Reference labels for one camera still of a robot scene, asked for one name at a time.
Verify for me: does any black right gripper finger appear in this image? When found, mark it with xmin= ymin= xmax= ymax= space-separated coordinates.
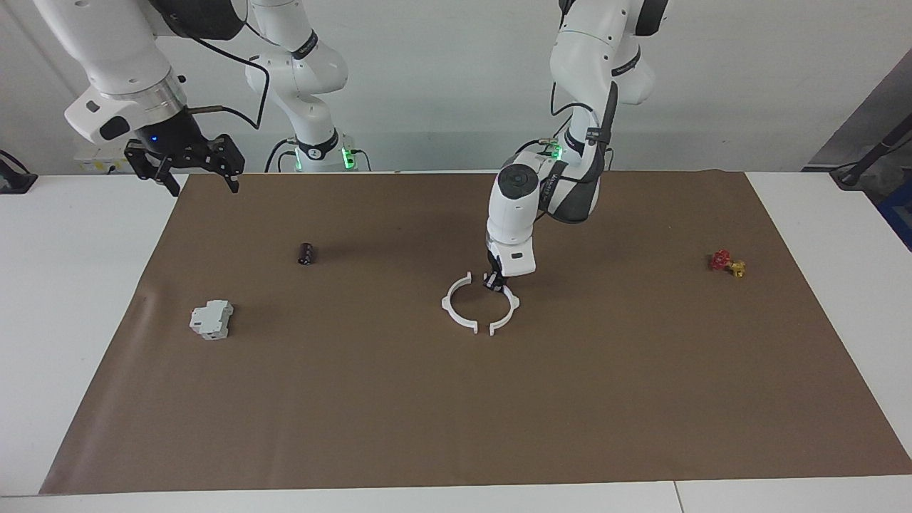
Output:
xmin=216 ymin=134 xmax=245 ymax=194
xmin=125 ymin=141 xmax=183 ymax=197

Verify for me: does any white half-ring pipe clamp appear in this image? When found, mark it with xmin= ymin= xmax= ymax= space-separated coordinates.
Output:
xmin=441 ymin=272 xmax=480 ymax=336
xmin=489 ymin=281 xmax=521 ymax=336

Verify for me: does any yellow labelled object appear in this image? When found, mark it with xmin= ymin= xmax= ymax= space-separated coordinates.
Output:
xmin=75 ymin=152 xmax=130 ymax=176

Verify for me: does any black stand base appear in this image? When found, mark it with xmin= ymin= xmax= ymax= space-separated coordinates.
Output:
xmin=0 ymin=148 xmax=38 ymax=195

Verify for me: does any brown paper table mat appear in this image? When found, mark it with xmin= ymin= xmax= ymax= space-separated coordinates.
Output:
xmin=39 ymin=170 xmax=912 ymax=494

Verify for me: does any white circuit breaker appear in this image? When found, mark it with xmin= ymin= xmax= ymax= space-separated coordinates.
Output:
xmin=189 ymin=300 xmax=234 ymax=341

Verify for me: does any red yellow valve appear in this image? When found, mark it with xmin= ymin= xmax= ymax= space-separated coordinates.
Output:
xmin=710 ymin=249 xmax=747 ymax=279

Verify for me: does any black tripod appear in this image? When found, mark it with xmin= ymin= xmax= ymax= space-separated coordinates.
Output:
xmin=830 ymin=114 xmax=912 ymax=190

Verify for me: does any blue box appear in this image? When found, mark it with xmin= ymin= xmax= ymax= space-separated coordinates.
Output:
xmin=878 ymin=178 xmax=912 ymax=252

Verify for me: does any dark grey partition panel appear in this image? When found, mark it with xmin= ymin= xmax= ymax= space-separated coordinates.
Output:
xmin=805 ymin=48 xmax=912 ymax=173

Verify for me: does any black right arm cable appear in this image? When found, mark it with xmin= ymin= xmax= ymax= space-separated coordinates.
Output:
xmin=182 ymin=21 xmax=272 ymax=133

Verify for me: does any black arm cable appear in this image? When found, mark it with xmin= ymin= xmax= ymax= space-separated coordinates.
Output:
xmin=517 ymin=78 xmax=618 ymax=214
xmin=182 ymin=21 xmax=272 ymax=133

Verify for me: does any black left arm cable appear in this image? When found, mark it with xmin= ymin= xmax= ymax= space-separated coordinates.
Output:
xmin=517 ymin=78 xmax=618 ymax=214

